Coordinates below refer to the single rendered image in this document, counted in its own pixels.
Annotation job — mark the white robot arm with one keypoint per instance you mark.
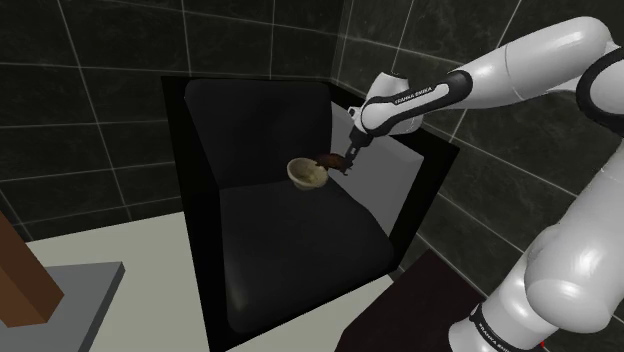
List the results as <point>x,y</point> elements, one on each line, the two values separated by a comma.
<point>546,73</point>

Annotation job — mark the cream bowl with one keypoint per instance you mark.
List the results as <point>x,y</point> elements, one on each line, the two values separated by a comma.
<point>307,174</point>

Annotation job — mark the brown curved object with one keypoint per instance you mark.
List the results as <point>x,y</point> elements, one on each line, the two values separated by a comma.
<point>333,161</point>

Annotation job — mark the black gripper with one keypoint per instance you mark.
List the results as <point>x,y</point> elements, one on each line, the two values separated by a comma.
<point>358,142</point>

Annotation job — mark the brown and grey furniture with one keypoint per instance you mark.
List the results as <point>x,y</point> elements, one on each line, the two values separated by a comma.
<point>29,302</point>

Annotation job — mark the dark robot stand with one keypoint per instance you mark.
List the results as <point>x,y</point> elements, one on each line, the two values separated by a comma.
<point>414,307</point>

